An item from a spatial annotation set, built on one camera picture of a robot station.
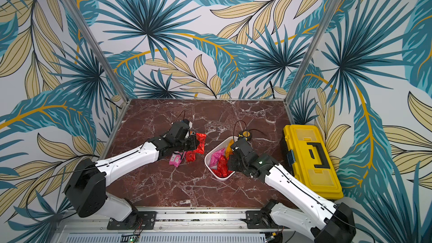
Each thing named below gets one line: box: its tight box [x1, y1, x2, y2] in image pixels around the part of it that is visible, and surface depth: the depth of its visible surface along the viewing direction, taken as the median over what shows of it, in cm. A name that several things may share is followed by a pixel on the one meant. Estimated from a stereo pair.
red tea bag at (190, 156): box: [185, 150, 196, 164], surface depth 92 cm
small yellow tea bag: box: [225, 138, 234, 159], surface depth 90 cm
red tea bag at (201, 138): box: [192, 132, 207, 155], surface depth 86 cm
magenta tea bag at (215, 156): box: [209, 147, 225, 168], surface depth 92 cm
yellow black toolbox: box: [280, 124, 344, 201], surface depth 78 cm
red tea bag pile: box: [211, 154, 233, 178], surface depth 85 cm
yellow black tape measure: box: [237, 130, 251, 138], surface depth 102 cm
